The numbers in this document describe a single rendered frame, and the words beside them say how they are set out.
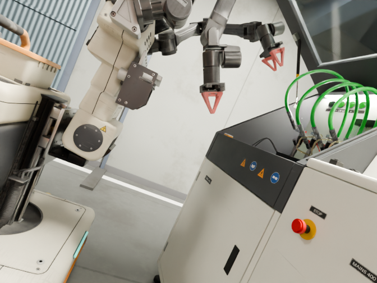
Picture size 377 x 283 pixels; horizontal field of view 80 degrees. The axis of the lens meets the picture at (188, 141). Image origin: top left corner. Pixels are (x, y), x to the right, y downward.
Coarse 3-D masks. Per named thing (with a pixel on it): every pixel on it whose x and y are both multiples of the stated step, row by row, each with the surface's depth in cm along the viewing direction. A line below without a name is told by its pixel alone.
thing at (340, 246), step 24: (312, 192) 61; (336, 192) 55; (360, 192) 50; (288, 216) 65; (312, 216) 58; (336, 216) 53; (360, 216) 48; (288, 240) 62; (312, 240) 56; (336, 240) 51; (360, 240) 46; (264, 264) 66; (288, 264) 59; (312, 264) 53; (336, 264) 49; (360, 264) 45
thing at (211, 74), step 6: (216, 66) 73; (204, 72) 75; (210, 72) 73; (216, 72) 74; (204, 78) 75; (210, 78) 74; (216, 78) 74; (204, 84) 73; (210, 84) 72; (216, 84) 72; (222, 84) 72
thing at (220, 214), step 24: (216, 168) 115; (192, 192) 130; (216, 192) 106; (240, 192) 89; (192, 216) 118; (216, 216) 98; (240, 216) 84; (264, 216) 73; (192, 240) 109; (216, 240) 92; (240, 240) 79; (168, 264) 122; (192, 264) 101; (216, 264) 86; (240, 264) 74
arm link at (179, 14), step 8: (168, 0) 66; (176, 0) 66; (184, 0) 67; (192, 0) 70; (168, 8) 66; (176, 8) 67; (184, 8) 67; (176, 16) 67; (184, 16) 67; (168, 24) 75
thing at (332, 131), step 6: (354, 90) 79; (360, 90) 80; (366, 90) 81; (372, 90) 81; (342, 96) 79; (348, 96) 79; (336, 102) 79; (336, 108) 78; (330, 114) 79; (330, 120) 79; (330, 126) 79; (330, 132) 80; (336, 138) 81
